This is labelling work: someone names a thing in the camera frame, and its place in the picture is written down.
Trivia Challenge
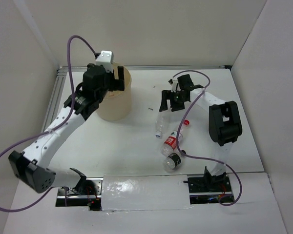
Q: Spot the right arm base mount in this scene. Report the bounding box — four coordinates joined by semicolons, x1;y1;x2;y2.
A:
183;168;235;205

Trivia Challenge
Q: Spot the aluminium frame rail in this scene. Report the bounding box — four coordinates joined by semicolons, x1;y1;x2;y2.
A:
29;64;232;177

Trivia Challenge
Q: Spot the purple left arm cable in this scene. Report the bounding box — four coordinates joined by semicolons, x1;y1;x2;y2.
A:
0;35;98;213

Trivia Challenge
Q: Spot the black-label black-cap bottle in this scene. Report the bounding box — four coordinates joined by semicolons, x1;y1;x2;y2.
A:
163;150;186;173

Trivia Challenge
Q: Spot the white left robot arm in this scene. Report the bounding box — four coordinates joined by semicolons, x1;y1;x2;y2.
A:
8;64;126;195

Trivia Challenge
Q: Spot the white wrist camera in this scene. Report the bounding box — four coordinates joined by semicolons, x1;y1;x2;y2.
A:
168;78;180;93
95;50;114;73

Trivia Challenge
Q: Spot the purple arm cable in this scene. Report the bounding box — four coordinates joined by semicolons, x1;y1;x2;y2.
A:
171;70;243;207
0;35;98;213

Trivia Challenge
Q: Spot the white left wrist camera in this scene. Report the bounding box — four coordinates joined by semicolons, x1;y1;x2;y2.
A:
95;50;114;73

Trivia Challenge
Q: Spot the large red-label water bottle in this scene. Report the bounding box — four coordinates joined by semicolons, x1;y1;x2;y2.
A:
161;119;190;156

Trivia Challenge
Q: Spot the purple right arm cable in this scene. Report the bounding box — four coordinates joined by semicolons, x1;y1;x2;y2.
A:
171;70;243;207

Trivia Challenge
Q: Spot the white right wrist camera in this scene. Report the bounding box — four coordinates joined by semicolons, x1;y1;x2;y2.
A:
168;78;180;93

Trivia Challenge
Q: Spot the beige round plastic bin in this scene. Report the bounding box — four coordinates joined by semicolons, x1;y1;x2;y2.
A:
96;67;132;121

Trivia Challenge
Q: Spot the clear bottle white-blue cap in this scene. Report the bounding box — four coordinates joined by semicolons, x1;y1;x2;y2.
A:
155;111;169;138

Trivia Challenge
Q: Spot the white taped cover sheet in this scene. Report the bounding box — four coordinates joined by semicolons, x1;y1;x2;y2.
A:
101;175;191;211

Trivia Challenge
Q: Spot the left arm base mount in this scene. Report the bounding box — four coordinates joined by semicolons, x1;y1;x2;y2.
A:
55;177;103;211

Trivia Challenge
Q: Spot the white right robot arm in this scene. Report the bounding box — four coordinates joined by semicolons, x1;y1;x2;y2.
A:
157;74;242;191

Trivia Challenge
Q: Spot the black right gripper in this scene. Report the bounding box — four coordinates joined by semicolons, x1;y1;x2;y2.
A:
159;90;187;112

